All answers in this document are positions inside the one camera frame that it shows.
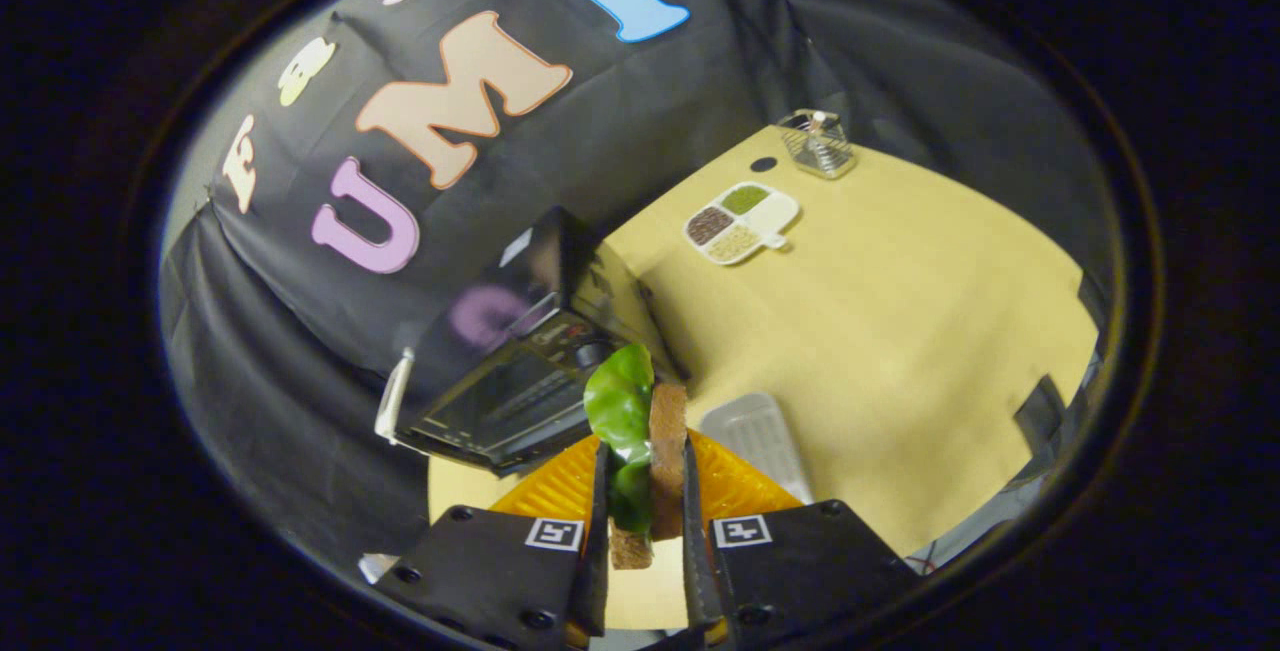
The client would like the toast sandwich with green lettuce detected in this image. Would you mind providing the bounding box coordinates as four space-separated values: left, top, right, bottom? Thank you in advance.
583 343 692 571

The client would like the black toaster oven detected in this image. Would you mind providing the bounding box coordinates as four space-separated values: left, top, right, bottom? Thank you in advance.
374 206 691 478

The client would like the white divided dish with grains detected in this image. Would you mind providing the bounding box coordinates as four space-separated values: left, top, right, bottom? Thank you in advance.
683 181 802 267

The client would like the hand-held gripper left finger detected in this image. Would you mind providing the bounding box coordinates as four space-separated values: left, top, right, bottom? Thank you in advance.
375 434 612 650

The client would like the grey ribbed plastic tray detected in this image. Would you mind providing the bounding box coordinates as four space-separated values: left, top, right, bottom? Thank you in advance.
698 392 816 506

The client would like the black backdrop cloth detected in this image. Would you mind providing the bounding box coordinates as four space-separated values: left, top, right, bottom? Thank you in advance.
158 0 1119 584

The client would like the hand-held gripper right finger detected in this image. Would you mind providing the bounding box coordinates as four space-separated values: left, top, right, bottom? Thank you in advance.
682 431 923 650

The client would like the wire mesh basket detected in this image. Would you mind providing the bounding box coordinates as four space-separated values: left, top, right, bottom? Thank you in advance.
778 109 858 180

